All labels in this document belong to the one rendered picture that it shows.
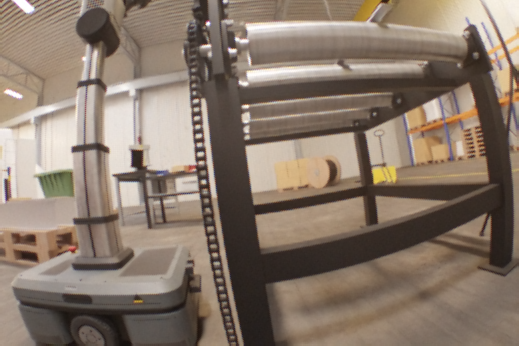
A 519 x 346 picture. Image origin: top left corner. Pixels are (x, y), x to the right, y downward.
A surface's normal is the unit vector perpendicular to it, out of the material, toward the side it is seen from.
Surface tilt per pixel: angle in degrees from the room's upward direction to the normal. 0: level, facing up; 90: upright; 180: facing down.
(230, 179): 90
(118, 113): 90
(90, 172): 90
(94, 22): 90
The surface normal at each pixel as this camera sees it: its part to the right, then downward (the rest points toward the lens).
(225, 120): 0.04, -0.12
